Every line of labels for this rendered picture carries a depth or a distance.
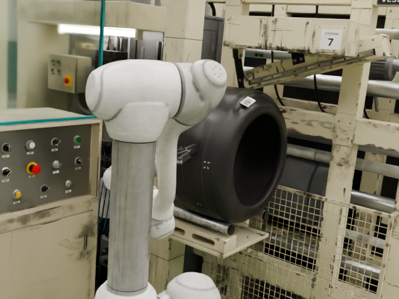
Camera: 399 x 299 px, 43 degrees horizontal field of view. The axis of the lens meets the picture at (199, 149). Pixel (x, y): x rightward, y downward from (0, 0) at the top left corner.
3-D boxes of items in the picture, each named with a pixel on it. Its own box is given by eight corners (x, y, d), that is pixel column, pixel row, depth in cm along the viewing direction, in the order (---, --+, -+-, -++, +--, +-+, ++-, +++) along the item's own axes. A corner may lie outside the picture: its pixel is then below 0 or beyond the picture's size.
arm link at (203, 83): (199, 85, 133) (152, 84, 127) (231, 47, 118) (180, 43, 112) (210, 130, 129) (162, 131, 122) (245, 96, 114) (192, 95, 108)
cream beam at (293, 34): (221, 46, 237) (224, 14, 234) (249, 49, 256) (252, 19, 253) (344, 56, 201) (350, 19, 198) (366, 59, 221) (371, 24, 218)
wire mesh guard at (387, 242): (208, 292, 277) (219, 170, 264) (210, 291, 279) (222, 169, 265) (368, 363, 225) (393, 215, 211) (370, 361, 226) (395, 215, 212)
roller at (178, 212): (172, 209, 229) (166, 215, 226) (170, 201, 227) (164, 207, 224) (236, 231, 209) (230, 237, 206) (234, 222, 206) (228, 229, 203)
